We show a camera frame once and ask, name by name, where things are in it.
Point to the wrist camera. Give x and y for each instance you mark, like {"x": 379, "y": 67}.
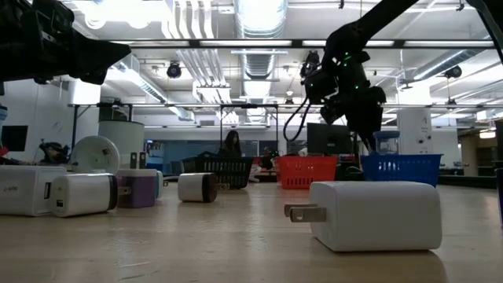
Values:
{"x": 55, "y": 17}
{"x": 318, "y": 84}

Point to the blue capped sand hourglass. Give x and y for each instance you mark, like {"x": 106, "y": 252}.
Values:
{"x": 2, "y": 114}
{"x": 387, "y": 143}

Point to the white cylindrical desk device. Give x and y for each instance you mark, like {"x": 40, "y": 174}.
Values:
{"x": 94, "y": 155}

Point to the blue plastic basket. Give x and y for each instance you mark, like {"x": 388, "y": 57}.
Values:
{"x": 401, "y": 169}

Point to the black wall screen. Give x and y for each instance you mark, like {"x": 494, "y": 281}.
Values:
{"x": 13, "y": 137}

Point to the large white wall charger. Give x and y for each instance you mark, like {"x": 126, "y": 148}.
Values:
{"x": 373, "y": 216}

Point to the white rectangular USB charger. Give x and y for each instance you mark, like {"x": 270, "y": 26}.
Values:
{"x": 23, "y": 192}

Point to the red plastic basket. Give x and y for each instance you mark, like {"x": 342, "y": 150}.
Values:
{"x": 306, "y": 171}

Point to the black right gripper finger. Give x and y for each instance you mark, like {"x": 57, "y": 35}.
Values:
{"x": 371, "y": 141}

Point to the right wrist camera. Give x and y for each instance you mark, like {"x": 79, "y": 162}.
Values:
{"x": 318, "y": 84}

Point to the long ceiling light bar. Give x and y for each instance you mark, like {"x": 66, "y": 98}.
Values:
{"x": 298, "y": 43}

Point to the black plastic basket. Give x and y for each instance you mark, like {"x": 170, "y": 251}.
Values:
{"x": 236, "y": 173}

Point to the purple and white wall charger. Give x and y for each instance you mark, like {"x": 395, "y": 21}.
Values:
{"x": 137, "y": 190}

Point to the teal wall charger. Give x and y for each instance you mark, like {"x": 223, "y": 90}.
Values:
{"x": 159, "y": 184}

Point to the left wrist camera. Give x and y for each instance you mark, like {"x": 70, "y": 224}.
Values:
{"x": 55, "y": 17}

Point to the black monitor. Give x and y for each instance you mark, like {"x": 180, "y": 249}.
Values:
{"x": 326, "y": 139}

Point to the black aluminium table frame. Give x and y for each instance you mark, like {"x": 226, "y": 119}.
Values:
{"x": 467, "y": 181}

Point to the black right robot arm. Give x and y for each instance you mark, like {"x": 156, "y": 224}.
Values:
{"x": 373, "y": 23}

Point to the white pillar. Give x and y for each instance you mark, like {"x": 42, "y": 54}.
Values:
{"x": 414, "y": 129}

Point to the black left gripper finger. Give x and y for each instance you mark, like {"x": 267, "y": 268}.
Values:
{"x": 98, "y": 53}
{"x": 96, "y": 78}

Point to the black background rig frame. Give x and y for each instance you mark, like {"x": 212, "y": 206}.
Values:
{"x": 249, "y": 105}

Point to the black ceiling spotlight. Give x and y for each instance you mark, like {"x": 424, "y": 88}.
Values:
{"x": 174, "y": 70}
{"x": 454, "y": 72}

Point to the person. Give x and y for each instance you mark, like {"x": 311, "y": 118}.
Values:
{"x": 232, "y": 147}
{"x": 53, "y": 154}

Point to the white charger with black end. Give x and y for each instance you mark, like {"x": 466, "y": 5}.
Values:
{"x": 194, "y": 188}
{"x": 82, "y": 195}

